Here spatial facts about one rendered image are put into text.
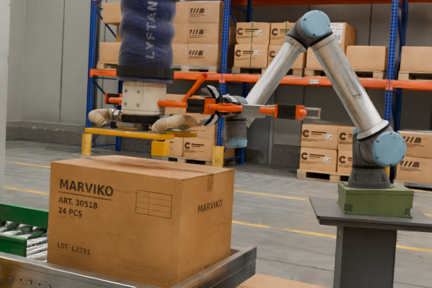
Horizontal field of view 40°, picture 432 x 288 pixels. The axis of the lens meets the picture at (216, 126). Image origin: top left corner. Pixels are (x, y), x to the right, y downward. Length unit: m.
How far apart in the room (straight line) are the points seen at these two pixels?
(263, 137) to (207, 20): 2.46
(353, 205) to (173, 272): 0.94
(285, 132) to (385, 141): 8.41
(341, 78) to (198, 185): 0.82
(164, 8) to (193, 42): 7.92
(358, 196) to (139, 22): 1.20
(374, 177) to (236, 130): 0.69
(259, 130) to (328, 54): 8.54
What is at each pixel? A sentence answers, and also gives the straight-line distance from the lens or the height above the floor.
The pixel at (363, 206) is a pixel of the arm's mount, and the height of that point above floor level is 0.79.
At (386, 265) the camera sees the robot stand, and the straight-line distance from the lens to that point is 2.81.
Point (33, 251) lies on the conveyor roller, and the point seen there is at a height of 0.54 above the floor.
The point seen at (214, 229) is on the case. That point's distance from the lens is 2.28.
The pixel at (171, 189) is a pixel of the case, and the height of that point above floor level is 0.91.
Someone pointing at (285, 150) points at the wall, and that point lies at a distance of 10.81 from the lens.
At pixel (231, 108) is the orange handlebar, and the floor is 1.19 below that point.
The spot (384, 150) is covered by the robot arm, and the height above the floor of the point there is 1.04.
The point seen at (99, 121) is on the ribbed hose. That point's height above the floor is 1.11.
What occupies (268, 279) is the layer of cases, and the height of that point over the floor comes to 0.54.
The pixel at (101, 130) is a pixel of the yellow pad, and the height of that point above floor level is 1.08.
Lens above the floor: 1.24
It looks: 3 degrees down
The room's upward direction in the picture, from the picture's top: 3 degrees clockwise
